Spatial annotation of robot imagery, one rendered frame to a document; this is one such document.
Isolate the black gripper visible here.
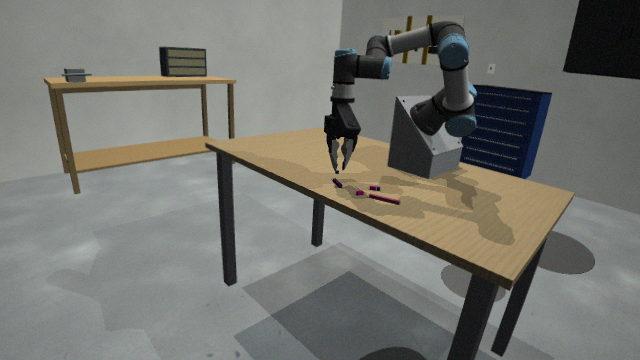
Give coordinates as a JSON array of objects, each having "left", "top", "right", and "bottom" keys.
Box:
[{"left": 324, "top": 96, "right": 358, "bottom": 171}]

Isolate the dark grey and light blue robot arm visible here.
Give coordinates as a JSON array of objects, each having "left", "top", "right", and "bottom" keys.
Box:
[{"left": 331, "top": 21, "right": 477, "bottom": 137}]

